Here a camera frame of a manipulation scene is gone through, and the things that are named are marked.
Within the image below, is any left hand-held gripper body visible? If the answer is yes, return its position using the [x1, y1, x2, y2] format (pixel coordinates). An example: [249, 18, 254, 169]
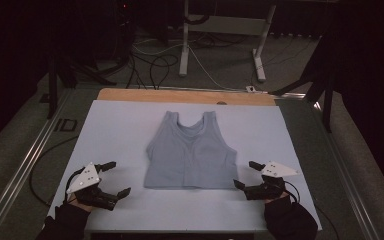
[65, 162, 120, 212]

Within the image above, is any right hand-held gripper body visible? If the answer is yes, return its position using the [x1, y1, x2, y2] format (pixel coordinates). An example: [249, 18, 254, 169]
[243, 161, 299, 201]

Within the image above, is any grey-blue tank top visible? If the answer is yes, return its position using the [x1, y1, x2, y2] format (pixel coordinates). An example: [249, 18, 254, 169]
[143, 110, 239, 190]

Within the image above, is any person's left hand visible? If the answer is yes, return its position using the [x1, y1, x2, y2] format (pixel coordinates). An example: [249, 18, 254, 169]
[67, 194, 95, 214]

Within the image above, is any person's right hand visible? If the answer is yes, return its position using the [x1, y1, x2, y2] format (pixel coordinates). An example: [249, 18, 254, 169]
[263, 192, 291, 205]

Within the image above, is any pale blue table sheet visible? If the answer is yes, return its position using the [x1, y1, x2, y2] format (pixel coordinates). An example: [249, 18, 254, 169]
[46, 99, 323, 233]

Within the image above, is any black metal stand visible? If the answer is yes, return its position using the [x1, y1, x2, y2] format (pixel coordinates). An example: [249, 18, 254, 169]
[269, 33, 336, 134]
[46, 53, 118, 120]

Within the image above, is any wooden table board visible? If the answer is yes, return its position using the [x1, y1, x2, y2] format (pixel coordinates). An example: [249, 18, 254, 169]
[96, 87, 277, 107]

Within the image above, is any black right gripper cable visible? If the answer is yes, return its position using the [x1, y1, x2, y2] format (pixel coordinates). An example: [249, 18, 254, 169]
[282, 179, 340, 240]

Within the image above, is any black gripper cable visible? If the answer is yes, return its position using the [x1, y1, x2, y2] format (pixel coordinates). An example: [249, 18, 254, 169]
[282, 179, 340, 240]
[28, 135, 80, 207]

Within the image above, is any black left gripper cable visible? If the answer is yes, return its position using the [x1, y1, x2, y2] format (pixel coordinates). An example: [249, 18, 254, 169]
[28, 135, 80, 207]

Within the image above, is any metal floor rail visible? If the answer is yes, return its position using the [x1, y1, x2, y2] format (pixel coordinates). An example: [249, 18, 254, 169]
[313, 101, 381, 240]
[0, 88, 75, 240]

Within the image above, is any black floor cable loop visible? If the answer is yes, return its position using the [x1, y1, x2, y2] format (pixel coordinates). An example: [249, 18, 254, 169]
[149, 54, 180, 90]

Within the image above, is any white floor cable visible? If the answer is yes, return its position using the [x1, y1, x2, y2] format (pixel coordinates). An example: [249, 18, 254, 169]
[132, 39, 249, 92]

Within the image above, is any white desk frame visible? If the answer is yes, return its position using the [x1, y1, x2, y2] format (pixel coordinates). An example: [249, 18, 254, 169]
[178, 0, 278, 83]

